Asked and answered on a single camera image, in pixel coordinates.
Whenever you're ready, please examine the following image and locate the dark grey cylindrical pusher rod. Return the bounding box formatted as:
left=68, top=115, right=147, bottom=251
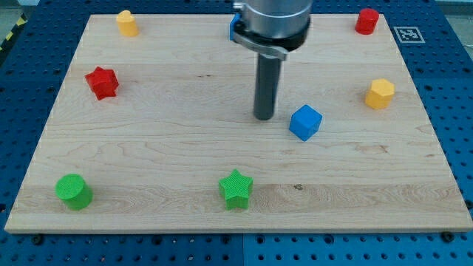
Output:
left=253, top=54, right=282, bottom=120

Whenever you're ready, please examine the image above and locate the blue cube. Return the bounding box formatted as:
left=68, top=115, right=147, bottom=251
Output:
left=289, top=104, right=323, bottom=141

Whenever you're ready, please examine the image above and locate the red cylinder block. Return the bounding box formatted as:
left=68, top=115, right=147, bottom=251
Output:
left=355, top=8, right=379, bottom=35

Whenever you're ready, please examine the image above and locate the yellow hexagon block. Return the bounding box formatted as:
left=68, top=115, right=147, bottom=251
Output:
left=364, top=78, right=395, bottom=109

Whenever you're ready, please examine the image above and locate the green star block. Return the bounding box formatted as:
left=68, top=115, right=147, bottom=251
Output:
left=219, top=169, right=253, bottom=210

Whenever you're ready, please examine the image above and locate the wooden board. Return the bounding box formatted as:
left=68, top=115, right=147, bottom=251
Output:
left=5, top=14, right=472, bottom=234

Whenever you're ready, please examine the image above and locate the white fiducial marker tag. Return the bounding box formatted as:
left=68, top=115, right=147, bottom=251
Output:
left=394, top=26, right=425, bottom=44

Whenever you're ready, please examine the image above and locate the yellow heart block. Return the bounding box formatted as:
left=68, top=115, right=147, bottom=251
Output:
left=115, top=10, right=140, bottom=37

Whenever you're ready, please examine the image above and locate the red star block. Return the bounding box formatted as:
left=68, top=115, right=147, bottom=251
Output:
left=84, top=66, right=119, bottom=100

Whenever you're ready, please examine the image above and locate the green cylinder block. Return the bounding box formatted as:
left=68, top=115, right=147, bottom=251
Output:
left=55, top=174, right=93, bottom=211

